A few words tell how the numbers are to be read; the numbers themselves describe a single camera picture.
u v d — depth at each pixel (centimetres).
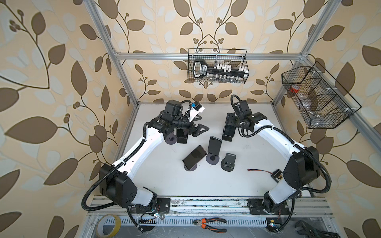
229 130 94
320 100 74
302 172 44
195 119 75
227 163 84
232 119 79
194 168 81
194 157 83
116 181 40
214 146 81
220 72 85
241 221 71
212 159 91
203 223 70
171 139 94
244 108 68
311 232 67
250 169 87
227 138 97
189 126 65
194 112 63
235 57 91
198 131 65
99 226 67
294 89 87
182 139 98
